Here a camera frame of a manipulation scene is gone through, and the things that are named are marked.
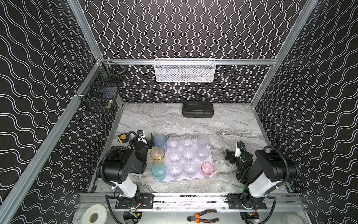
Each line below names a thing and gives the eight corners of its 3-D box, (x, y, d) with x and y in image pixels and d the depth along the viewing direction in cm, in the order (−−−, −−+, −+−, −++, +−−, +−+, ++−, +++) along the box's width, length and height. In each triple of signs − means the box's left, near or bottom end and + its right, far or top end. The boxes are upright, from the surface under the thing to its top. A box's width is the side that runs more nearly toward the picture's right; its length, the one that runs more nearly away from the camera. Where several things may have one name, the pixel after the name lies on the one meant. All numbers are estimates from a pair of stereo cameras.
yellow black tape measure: (117, 143, 99) (116, 141, 96) (120, 135, 103) (118, 132, 100) (127, 143, 99) (125, 141, 96) (129, 135, 103) (128, 132, 100)
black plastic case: (182, 119, 113) (182, 113, 107) (181, 104, 123) (182, 98, 118) (212, 119, 113) (214, 113, 107) (210, 105, 123) (211, 98, 118)
